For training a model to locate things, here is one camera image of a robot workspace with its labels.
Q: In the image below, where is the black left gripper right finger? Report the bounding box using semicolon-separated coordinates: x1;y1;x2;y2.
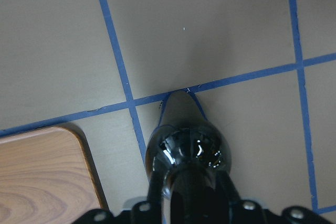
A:
219;171;241;204

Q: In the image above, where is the dark wine bottle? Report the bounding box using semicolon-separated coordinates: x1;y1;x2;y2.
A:
145;90;232;223

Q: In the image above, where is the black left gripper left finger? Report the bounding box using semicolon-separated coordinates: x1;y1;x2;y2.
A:
146;171;163;208

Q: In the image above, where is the wooden tray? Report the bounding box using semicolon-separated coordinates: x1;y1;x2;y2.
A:
1;127;108;223

